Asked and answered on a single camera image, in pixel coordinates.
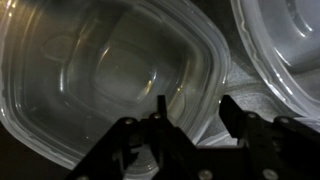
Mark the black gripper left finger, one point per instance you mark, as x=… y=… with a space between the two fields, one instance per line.
x=156 y=146

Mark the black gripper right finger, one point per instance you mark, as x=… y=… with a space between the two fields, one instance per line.
x=266 y=143

